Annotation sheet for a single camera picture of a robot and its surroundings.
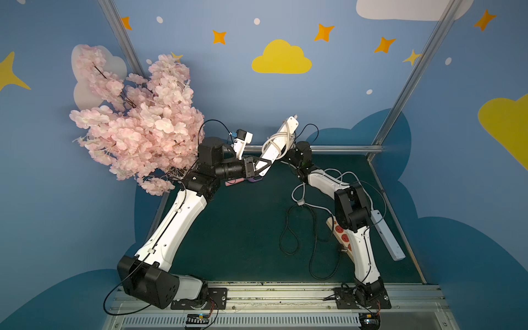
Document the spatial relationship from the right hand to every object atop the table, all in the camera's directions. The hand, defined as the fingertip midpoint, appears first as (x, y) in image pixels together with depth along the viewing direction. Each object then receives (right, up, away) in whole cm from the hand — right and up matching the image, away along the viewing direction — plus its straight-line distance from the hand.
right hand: (278, 140), depth 97 cm
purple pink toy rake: (-22, -20, +11) cm, 32 cm away
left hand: (-5, -12, -32) cm, 34 cm away
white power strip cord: (+11, -25, +10) cm, 29 cm away
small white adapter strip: (+48, -44, -8) cm, 65 cm away
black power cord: (+15, -43, -10) cm, 47 cm away
